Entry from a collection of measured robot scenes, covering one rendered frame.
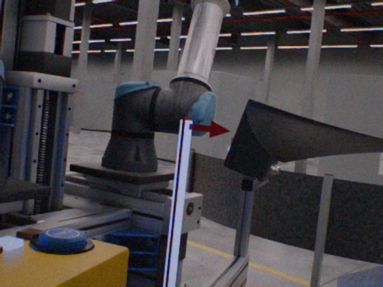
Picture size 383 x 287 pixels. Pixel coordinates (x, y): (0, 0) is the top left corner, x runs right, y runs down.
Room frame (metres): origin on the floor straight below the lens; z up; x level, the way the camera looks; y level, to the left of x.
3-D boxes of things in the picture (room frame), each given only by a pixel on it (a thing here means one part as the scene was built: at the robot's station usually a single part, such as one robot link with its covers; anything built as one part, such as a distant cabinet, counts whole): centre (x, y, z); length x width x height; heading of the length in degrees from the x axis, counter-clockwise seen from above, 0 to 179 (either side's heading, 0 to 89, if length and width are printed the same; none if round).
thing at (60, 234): (0.39, 0.10, 1.08); 0.04 x 0.04 x 0.02
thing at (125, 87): (1.22, 0.16, 1.20); 0.13 x 0.12 x 0.14; 76
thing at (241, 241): (1.13, -0.15, 0.96); 0.03 x 0.03 x 0.20; 71
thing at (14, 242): (0.37, 0.14, 1.08); 0.02 x 0.02 x 0.01; 71
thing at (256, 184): (1.22, -0.18, 1.04); 0.24 x 0.03 x 0.03; 161
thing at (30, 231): (0.40, 0.14, 1.08); 0.02 x 0.02 x 0.01; 71
